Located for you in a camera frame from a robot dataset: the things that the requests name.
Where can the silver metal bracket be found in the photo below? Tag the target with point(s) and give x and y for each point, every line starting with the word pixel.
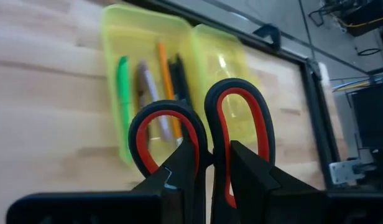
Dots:
pixel 347 171

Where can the orange pencil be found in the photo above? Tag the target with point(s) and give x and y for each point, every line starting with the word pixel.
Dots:
pixel 165 71

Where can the brown pen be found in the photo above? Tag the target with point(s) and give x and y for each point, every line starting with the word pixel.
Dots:
pixel 142 90

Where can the green highlighter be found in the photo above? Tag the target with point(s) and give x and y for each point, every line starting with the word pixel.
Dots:
pixel 124 87

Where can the purple pen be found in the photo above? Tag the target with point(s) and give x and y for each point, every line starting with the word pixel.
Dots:
pixel 154 90

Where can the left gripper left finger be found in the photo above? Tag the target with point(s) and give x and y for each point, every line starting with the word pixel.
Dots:
pixel 185 174

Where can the black scale pen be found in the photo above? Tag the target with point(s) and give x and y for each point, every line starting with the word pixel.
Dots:
pixel 176 74

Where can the yellow translucent supply box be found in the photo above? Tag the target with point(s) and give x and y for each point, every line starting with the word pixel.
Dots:
pixel 210 46

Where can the black clamp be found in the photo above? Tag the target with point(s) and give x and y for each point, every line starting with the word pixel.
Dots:
pixel 267 32

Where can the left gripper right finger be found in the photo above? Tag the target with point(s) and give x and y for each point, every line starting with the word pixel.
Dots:
pixel 260 193

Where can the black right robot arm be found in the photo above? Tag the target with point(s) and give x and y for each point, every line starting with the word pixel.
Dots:
pixel 375 124

